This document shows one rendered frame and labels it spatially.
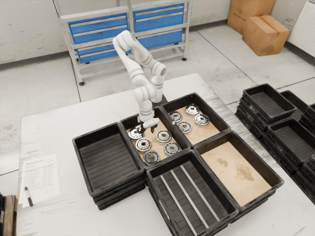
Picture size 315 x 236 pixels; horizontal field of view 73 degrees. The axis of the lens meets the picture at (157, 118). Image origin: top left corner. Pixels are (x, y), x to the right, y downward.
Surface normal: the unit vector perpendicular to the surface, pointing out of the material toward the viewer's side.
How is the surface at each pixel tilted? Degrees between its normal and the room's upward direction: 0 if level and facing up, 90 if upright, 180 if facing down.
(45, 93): 0
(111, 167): 0
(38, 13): 90
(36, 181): 0
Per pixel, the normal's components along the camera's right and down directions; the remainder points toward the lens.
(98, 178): -0.01, -0.67
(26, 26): 0.37, 0.68
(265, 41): 0.16, 0.72
